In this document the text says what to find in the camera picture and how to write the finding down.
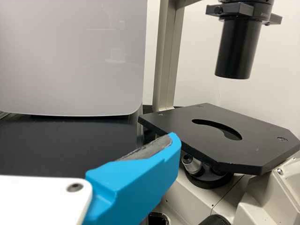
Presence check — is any white box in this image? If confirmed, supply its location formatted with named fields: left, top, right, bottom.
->
left=0, top=0, right=148, bottom=117

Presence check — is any cream microscope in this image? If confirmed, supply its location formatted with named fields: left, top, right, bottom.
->
left=137, top=0, right=300, bottom=225

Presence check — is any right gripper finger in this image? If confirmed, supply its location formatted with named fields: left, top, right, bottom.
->
left=82, top=132, right=182, bottom=225

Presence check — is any black platform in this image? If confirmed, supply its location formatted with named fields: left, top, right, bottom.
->
left=0, top=114, right=150, bottom=177

